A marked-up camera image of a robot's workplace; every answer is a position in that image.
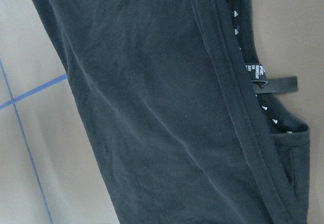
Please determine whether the black graphic t-shirt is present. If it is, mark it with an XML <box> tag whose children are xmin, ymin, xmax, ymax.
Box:
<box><xmin>32</xmin><ymin>0</ymin><xmax>310</xmax><ymax>223</ymax></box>

